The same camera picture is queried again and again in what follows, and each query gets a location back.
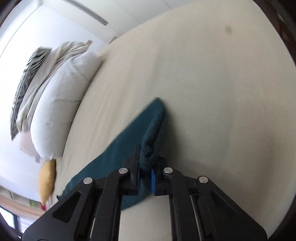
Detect zebra pattern pillow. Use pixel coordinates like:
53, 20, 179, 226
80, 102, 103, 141
10, 47, 52, 140

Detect white folded duvet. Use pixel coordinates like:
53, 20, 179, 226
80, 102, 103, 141
16, 40, 102, 160

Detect dark green knit garment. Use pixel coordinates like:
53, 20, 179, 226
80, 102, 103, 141
57, 98, 168, 210

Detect beige bed sheet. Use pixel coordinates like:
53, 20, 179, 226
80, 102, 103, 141
54, 1, 295, 237

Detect mustard yellow pillow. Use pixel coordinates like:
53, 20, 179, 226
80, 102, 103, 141
38, 159, 56, 206

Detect white wardrobe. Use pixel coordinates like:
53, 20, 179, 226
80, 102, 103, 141
42, 0, 190, 43

